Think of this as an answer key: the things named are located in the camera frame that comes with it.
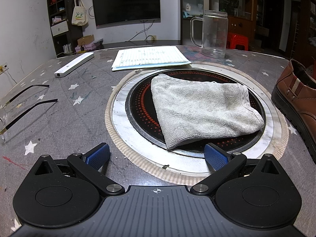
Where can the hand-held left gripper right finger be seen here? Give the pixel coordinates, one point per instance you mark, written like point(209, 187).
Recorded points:
point(216, 156)

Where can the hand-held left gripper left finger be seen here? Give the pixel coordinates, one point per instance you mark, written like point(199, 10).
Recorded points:
point(98, 154)

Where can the brown leather shoe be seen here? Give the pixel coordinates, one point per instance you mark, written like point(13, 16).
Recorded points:
point(296, 98)

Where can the grey terry towel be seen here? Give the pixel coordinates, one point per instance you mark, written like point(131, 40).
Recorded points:
point(202, 108)

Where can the round black induction cooktop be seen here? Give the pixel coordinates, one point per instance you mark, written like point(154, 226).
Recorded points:
point(138, 108)

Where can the rimless eyeglasses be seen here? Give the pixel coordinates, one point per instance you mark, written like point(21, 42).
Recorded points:
point(47, 101)

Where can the white slim bar device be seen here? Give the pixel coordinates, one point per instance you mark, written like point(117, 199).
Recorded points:
point(74, 64)

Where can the pink flat box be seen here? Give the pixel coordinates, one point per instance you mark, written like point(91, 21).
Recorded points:
point(88, 47)

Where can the lined paper notepad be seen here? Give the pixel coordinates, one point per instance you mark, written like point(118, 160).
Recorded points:
point(148, 56)

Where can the cardboard box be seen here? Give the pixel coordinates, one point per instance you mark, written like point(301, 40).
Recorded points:
point(85, 39)

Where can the clear glass mug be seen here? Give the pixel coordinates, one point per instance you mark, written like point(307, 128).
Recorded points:
point(213, 39)

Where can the red plastic stool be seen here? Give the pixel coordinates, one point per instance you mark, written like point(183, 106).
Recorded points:
point(237, 39)

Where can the white storage drawer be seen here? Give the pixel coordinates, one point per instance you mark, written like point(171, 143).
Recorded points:
point(59, 28)

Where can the wooden glass display cabinet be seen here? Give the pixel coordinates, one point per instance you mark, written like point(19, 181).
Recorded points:
point(239, 26)

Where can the beige canvas tote bag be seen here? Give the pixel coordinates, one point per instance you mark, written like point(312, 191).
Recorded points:
point(79, 17)

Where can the dark wooden door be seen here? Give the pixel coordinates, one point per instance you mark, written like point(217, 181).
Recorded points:
point(271, 17)

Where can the white glass shelf cabinet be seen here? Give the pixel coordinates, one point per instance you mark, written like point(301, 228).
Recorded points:
point(190, 7)

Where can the black television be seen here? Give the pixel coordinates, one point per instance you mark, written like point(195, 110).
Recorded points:
point(126, 3)

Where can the wall power socket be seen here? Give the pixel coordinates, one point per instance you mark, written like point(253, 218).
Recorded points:
point(4, 66)
point(153, 38)

